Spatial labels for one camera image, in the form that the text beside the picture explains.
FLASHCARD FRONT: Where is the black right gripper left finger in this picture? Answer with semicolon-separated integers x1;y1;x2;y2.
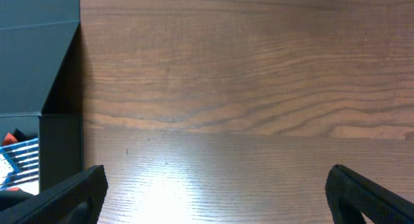
1;165;108;224

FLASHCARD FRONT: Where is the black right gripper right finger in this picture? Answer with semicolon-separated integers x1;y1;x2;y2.
325;164;413;224

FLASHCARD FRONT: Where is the blue precision screwdriver set case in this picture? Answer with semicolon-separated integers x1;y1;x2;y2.
1;138;39;195

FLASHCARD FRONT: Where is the dark green open box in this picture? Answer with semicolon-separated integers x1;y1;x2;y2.
1;0;83;192

